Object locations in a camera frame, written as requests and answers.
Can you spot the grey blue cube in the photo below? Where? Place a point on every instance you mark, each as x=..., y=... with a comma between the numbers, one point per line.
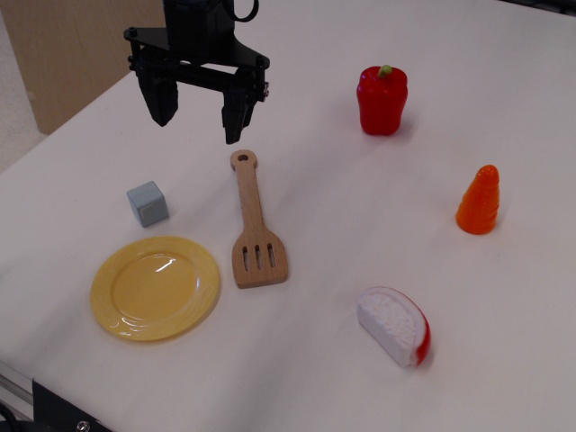
x=148, y=204

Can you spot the red toy bell pepper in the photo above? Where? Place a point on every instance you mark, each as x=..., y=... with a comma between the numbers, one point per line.
x=382, y=93

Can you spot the yellow plastic plate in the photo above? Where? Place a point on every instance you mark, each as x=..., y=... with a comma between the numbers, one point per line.
x=155, y=288

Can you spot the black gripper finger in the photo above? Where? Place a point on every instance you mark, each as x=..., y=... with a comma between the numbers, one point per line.
x=237, y=111
x=160, y=95

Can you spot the wooden slotted spatula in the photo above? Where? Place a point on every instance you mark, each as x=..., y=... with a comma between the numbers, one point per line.
x=258, y=255

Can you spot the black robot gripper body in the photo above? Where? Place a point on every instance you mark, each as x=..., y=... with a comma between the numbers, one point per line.
x=197, y=46

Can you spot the wooden cabinet panel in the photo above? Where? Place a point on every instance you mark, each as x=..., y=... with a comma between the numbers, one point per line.
x=70, y=52

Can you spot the orange toy carrot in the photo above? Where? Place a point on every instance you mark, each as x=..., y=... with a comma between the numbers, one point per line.
x=478, y=210

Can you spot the black corner bracket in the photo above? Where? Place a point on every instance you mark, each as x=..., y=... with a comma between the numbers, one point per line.
x=54, y=412

